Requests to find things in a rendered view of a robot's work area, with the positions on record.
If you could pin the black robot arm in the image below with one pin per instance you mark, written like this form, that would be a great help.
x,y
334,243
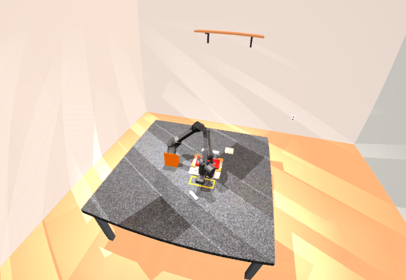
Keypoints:
x,y
205,163

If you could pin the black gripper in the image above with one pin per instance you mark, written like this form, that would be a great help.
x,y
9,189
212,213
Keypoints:
x,y
200,179

